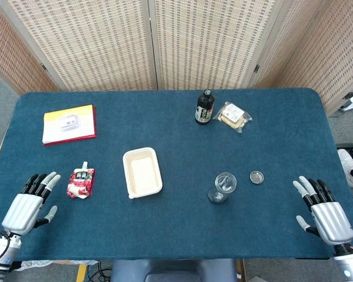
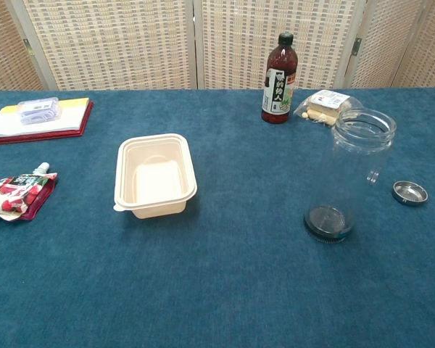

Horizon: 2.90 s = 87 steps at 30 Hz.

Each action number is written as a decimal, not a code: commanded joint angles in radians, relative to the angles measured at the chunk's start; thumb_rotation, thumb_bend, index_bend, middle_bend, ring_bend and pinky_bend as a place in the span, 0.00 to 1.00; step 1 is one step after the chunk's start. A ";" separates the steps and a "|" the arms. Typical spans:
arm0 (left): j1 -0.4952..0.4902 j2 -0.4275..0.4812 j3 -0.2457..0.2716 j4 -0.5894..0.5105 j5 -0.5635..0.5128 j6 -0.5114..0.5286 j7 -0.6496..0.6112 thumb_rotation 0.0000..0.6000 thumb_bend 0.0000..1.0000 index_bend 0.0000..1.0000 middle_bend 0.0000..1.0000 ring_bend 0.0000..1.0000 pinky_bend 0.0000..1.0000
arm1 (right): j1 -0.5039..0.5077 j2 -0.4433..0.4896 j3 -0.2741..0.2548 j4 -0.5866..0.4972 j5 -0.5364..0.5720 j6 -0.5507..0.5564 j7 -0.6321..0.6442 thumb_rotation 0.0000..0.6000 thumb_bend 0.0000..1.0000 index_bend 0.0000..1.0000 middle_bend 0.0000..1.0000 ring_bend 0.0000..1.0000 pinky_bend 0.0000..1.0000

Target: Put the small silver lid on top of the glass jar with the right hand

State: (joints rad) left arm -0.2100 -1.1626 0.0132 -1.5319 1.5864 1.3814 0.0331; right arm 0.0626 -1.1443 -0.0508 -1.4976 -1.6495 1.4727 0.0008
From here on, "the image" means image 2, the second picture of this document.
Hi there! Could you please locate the small clear plastic box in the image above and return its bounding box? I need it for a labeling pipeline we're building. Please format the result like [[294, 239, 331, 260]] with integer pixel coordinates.
[[16, 96, 62, 126]]

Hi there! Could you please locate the blue tablecloth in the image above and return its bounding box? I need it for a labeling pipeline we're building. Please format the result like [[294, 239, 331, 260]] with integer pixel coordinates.
[[0, 88, 435, 348]]

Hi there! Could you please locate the beige plastic food container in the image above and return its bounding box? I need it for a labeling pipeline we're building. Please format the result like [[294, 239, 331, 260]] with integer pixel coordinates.
[[112, 133, 198, 220]]

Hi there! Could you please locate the clear glass jar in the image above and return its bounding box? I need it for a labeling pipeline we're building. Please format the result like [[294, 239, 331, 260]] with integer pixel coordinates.
[[303, 107, 398, 244]]

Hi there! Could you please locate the yellow white book red cover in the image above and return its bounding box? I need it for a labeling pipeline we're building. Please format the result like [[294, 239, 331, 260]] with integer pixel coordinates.
[[0, 96, 95, 146]]

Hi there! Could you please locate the dark tea bottle black cap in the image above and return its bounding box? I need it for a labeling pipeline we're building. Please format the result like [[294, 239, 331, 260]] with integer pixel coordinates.
[[261, 32, 299, 125]]

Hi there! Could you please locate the clear bag of biscuits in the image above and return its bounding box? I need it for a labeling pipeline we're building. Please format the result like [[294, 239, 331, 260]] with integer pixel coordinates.
[[293, 89, 363, 128]]

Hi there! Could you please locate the woven folding screen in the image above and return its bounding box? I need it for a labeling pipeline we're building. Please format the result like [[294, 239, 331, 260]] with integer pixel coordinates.
[[0, 0, 435, 91]]

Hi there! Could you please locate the red jelly drink pouch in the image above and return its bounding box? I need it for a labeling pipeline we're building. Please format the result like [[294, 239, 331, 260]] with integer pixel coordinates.
[[0, 162, 59, 221]]

